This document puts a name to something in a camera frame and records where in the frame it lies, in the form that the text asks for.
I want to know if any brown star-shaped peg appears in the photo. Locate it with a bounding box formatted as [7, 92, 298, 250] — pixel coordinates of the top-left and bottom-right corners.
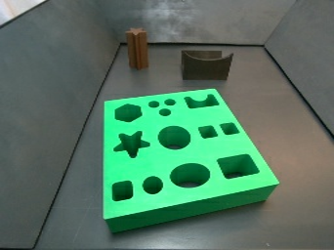
[126, 28, 149, 69]

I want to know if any green shape-sorting board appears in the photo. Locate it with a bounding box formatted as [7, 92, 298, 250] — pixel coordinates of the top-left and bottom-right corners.
[103, 89, 280, 232]

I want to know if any dark curved arch block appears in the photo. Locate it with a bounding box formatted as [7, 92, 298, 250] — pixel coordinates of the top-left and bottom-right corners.
[182, 50, 234, 80]

